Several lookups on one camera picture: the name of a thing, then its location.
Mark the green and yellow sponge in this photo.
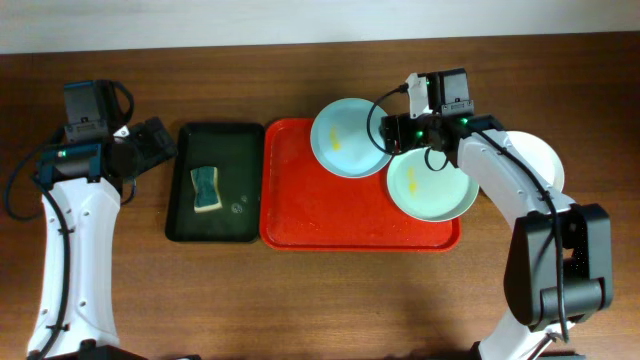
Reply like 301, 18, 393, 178
190, 166, 222, 213

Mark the white plate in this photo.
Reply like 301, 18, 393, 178
507, 131, 565, 191

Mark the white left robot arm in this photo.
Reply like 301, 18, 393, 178
27, 117, 177, 359

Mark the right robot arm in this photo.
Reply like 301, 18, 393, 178
379, 114, 614, 359

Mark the black water tray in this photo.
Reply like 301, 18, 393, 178
165, 122, 265, 243

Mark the red serving tray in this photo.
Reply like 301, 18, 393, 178
259, 118, 461, 253

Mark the light blue plate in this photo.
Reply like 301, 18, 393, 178
310, 98, 391, 178

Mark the pale green plate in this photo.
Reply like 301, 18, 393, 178
386, 148, 480, 222

